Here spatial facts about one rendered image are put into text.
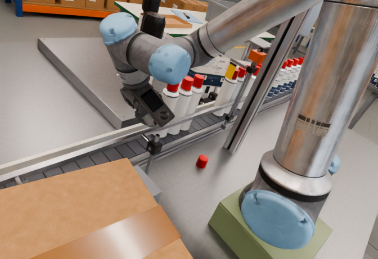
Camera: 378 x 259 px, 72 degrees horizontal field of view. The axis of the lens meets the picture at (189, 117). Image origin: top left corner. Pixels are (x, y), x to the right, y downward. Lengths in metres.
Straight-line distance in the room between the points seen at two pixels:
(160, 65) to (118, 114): 0.44
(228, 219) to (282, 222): 0.25
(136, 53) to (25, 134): 0.48
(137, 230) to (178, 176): 0.50
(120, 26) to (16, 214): 0.37
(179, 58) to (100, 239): 0.32
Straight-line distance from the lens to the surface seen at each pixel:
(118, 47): 0.56
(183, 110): 0.82
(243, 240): 0.69
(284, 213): 0.44
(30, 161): 0.70
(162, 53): 0.50
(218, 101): 1.04
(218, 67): 1.17
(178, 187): 0.79
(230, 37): 0.56
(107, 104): 0.95
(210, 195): 0.81
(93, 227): 0.33
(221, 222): 0.71
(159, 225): 0.34
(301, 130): 0.40
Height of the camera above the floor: 1.40
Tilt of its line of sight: 32 degrees down
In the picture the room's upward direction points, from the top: 20 degrees clockwise
